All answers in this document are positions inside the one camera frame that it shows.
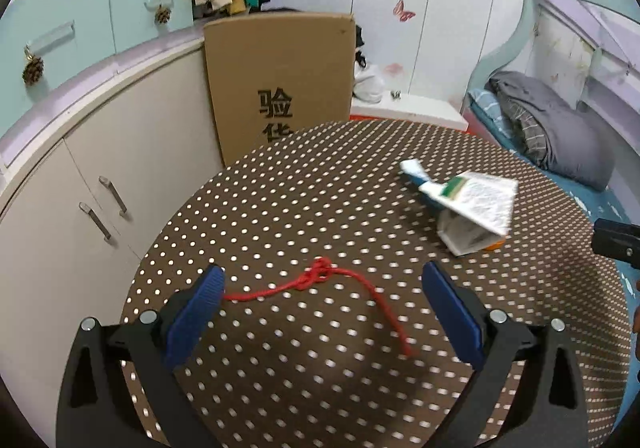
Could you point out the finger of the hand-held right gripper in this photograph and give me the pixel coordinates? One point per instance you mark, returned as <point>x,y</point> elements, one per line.
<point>617,240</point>

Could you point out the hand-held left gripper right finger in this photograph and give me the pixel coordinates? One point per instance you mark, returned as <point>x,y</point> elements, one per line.
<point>452,313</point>

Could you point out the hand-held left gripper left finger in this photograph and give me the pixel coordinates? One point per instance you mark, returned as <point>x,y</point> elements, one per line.
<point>195,313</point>

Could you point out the small orange packet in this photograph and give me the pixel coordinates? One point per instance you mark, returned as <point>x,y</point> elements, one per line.
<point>496,244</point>

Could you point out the white and green carton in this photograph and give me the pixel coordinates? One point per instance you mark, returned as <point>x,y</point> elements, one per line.
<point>480,200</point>

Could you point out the teal and white tube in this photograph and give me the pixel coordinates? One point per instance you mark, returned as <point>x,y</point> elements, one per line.
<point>412,169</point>

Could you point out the grey quilt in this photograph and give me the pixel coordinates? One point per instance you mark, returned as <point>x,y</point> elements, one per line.
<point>555,133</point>

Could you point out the brown dotted tablecloth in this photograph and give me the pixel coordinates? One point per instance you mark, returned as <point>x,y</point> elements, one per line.
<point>350,228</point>

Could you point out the lavender bed shelf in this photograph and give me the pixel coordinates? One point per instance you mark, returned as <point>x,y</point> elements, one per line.
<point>607,78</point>

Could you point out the beige cabinet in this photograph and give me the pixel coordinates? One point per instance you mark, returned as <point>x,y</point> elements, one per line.
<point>60,168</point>

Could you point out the red bench with white top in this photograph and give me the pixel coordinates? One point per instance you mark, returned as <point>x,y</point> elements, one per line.
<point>425,111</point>

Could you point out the white plastic bag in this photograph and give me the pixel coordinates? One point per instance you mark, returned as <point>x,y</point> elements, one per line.
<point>369,86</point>

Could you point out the faint pink butterfly sticker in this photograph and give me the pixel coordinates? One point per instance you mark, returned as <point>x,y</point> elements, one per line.
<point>392,69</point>

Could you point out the large cardboard box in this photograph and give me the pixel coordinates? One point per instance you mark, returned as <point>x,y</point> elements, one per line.
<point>280,68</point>

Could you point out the pine cone ornament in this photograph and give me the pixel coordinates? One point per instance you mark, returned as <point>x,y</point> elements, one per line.
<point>163,15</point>
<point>33,71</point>

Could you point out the pink butterfly wall sticker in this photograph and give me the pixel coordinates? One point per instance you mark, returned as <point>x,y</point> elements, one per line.
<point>402,11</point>

